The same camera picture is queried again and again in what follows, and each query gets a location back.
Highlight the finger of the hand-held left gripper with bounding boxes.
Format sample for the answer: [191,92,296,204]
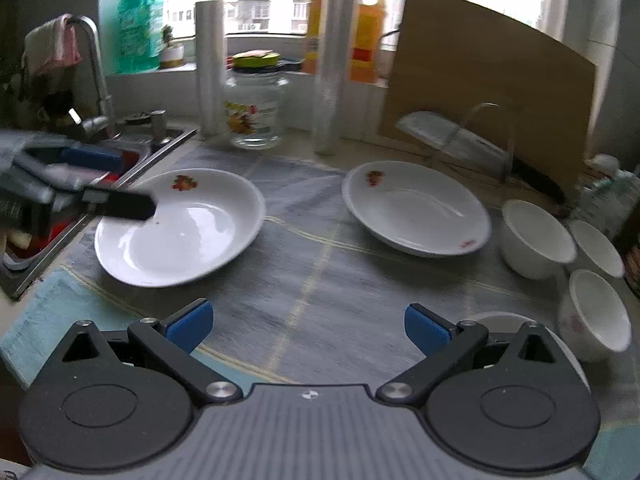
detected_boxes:
[29,145,127,189]
[51,184,158,222]

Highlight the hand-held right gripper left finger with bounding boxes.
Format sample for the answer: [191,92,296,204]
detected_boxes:
[61,298,244,406]

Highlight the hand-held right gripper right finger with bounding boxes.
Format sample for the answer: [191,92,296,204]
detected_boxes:
[376,303,560,406]

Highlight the white plate one flower print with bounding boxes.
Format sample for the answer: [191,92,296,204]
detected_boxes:
[94,168,267,288]

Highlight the white plate two flower prints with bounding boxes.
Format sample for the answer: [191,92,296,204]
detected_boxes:
[341,160,493,259]

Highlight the white bowl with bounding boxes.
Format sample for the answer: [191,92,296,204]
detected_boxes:
[567,219,626,280]
[556,268,633,363]
[501,199,578,281]
[462,311,591,391]

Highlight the metal sink knob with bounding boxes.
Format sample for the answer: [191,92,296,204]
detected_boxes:
[150,109,171,147]

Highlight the metal faucet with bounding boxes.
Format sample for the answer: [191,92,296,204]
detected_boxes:
[65,15,118,143]

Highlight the grey dish mat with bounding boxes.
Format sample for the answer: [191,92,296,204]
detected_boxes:
[0,147,640,480]

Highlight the pink and white cloth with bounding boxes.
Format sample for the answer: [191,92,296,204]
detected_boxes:
[22,14,83,78]

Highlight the small potted plant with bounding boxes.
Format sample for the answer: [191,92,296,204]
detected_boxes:
[159,25,186,70]

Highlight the green detergent bottle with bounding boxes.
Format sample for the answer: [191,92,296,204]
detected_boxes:
[116,0,166,75]

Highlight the short plastic wrap roll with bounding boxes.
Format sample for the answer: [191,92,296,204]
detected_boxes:
[194,0,230,138]

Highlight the glass jar with yellow lid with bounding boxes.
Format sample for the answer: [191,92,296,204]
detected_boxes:
[222,50,291,150]

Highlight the crumpled white printed bag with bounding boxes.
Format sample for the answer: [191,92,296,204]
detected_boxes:
[575,154,640,241]

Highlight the tall plastic wrap roll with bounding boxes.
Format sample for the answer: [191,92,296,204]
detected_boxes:
[312,0,358,157]

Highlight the wooden cutting board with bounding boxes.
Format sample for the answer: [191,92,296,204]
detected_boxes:
[378,0,598,196]

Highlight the orange cooking oil bottle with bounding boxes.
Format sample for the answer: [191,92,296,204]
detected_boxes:
[302,0,388,85]

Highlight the black handled kitchen knife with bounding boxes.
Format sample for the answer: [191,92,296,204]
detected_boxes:
[397,111,568,203]

